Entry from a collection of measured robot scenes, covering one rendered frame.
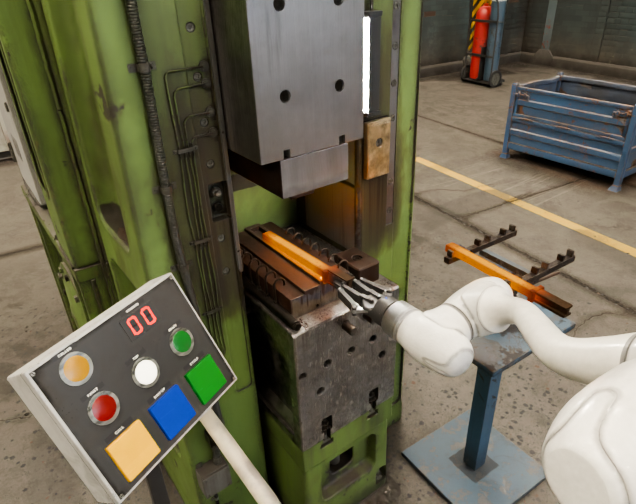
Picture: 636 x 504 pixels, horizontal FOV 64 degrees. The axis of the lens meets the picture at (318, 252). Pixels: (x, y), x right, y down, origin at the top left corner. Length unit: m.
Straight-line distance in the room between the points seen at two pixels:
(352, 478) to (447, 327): 0.99
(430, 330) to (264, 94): 0.61
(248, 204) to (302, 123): 0.62
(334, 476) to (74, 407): 1.18
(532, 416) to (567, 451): 1.92
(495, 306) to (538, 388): 1.52
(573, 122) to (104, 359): 4.54
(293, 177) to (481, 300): 0.51
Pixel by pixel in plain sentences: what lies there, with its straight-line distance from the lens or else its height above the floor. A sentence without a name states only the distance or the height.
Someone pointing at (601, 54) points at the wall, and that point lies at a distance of 9.91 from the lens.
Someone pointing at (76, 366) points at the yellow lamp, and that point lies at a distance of 0.99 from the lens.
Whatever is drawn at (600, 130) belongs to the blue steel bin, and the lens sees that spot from 4.95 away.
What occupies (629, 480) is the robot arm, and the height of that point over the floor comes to 1.33.
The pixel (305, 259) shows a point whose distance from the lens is 1.45.
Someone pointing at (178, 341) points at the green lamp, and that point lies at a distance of 1.09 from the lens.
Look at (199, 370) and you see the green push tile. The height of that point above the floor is 1.03.
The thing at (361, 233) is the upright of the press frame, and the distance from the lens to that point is 1.63.
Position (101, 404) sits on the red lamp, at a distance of 1.00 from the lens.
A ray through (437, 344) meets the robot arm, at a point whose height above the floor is 1.06.
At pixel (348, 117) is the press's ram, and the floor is 1.43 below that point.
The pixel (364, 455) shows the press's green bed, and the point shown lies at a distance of 2.02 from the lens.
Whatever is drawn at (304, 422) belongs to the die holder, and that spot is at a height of 0.59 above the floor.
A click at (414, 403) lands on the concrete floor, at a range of 2.45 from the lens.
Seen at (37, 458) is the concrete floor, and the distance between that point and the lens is 2.57.
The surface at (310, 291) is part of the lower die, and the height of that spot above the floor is 0.98.
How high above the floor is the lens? 1.75
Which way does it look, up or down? 30 degrees down
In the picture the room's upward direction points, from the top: 2 degrees counter-clockwise
